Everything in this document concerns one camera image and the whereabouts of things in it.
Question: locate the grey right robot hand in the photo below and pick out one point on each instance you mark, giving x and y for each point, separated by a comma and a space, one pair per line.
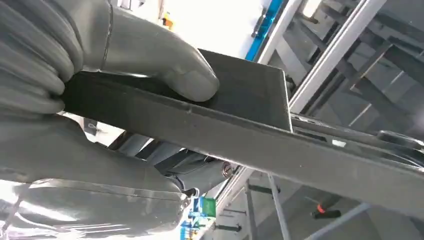
82, 198

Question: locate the green and blue box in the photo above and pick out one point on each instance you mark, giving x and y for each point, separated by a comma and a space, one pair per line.
207, 207

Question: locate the ribbed grey right arm sleeve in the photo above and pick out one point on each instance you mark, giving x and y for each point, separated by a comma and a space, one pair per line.
30, 56

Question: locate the grey metal stand leg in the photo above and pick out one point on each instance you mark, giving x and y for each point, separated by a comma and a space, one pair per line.
278, 212

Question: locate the small orange object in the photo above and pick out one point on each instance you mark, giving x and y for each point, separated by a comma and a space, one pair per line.
168, 21

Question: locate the blue bar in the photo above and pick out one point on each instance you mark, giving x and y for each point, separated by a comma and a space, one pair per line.
265, 30

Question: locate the pale grey crossbar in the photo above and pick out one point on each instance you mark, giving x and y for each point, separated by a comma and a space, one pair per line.
338, 222

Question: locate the thin aluminium frame rail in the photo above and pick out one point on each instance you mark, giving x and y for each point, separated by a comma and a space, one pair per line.
228, 195

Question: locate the white frame rail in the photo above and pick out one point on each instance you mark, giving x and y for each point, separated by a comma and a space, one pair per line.
281, 31

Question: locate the wide aluminium frame beam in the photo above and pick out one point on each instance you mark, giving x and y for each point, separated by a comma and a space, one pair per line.
334, 53

